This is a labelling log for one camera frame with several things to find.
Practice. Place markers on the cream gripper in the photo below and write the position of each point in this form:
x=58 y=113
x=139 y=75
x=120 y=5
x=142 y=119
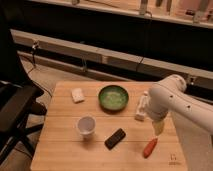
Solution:
x=158 y=127

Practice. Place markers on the red orange pepper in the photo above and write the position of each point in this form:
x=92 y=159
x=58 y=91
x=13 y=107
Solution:
x=149 y=148

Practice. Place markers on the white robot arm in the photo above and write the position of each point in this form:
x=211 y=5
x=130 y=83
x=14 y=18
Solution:
x=168 y=94

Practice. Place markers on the white tube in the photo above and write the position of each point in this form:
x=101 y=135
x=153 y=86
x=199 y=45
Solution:
x=140 y=110

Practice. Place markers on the black rectangular block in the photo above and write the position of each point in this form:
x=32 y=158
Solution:
x=115 y=138

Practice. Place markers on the green bowl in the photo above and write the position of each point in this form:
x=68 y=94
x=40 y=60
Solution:
x=113 y=97

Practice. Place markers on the white paper cup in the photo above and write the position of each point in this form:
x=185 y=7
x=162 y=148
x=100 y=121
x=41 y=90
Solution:
x=86 y=126

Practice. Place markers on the white sponge piece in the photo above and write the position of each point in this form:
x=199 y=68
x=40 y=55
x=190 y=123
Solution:
x=77 y=95

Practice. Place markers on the black office chair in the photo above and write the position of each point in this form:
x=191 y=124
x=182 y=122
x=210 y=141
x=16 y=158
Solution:
x=18 y=94

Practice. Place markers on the grey wall rail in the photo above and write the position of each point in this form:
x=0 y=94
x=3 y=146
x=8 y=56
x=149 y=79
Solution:
x=109 y=57

